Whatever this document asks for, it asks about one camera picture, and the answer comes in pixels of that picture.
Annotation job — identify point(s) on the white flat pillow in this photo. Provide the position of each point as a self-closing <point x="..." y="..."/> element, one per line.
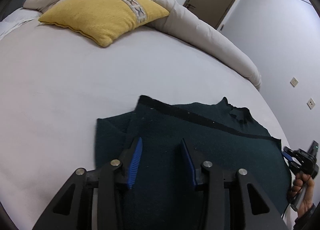
<point x="16" y="19"/>

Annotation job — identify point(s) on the beige rolled duvet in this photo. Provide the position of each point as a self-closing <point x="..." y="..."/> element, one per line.
<point x="184" y="25"/>

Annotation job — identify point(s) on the beige wall socket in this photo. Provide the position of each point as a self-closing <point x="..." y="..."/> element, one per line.
<point x="294" y="82"/>
<point x="310" y="103"/>

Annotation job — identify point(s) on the person's right hand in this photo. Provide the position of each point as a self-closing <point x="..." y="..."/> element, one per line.
<point x="300" y="181"/>

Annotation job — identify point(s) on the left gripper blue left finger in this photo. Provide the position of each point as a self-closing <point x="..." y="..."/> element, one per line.
<point x="130" y="160"/>

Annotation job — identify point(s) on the white bed sheet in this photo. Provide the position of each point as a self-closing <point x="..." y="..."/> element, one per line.
<point x="56" y="83"/>

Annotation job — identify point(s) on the dark green sweater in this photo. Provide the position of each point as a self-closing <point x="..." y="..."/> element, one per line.
<point x="245" y="179"/>

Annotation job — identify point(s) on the yellow patterned cushion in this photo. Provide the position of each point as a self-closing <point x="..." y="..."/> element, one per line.
<point x="103" y="21"/>

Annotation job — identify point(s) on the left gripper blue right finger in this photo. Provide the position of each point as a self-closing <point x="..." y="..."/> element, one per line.
<point x="189" y="163"/>

